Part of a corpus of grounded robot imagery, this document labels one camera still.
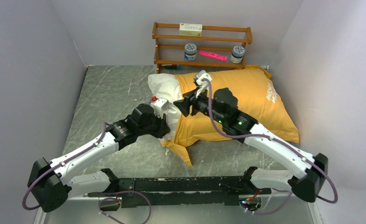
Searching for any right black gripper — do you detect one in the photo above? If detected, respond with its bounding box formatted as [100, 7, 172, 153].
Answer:
[174, 85, 226, 125]

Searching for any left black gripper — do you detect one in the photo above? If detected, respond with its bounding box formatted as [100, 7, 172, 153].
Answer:
[137, 110, 170, 138]

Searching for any white pillow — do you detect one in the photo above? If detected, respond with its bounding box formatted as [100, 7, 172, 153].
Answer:
[148, 73, 182, 142]

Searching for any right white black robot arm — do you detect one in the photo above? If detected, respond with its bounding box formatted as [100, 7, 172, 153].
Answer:
[173, 88, 329, 203]

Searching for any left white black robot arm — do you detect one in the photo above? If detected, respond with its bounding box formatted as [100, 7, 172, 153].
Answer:
[22, 98, 170, 212]

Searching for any black blue marker pen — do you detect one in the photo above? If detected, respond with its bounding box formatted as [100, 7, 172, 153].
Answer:
[163, 64, 183, 70]

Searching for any left blue white jar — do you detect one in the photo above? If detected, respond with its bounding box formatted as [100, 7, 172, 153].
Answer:
[184, 43, 197, 61]

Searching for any blue white jar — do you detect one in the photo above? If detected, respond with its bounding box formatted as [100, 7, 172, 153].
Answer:
[230, 46, 245, 64]
[184, 43, 197, 61]

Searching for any pink plastic strip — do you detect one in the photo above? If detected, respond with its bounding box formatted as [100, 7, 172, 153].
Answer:
[198, 50, 227, 62]

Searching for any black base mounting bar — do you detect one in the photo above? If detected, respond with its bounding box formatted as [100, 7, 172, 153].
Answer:
[87, 176, 272, 208]

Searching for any wooden three-tier shelf rack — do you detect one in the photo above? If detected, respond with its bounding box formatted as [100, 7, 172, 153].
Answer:
[152, 22, 253, 73]

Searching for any white green cardboard box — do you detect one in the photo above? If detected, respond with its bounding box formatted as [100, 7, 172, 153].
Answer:
[179, 23, 203, 36]

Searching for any right blue white jar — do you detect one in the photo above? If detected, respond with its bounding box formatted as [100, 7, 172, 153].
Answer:
[230, 46, 245, 64]

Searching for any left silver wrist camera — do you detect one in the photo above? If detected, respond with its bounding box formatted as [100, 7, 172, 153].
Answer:
[149, 96, 169, 118]

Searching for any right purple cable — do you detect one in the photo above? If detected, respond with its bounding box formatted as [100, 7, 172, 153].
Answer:
[201, 77, 339, 216]

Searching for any purple cable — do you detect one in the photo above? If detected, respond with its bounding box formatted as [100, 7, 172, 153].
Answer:
[201, 77, 339, 216]
[22, 97, 152, 224]

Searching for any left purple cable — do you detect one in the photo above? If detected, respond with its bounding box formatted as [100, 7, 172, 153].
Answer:
[22, 97, 152, 224]

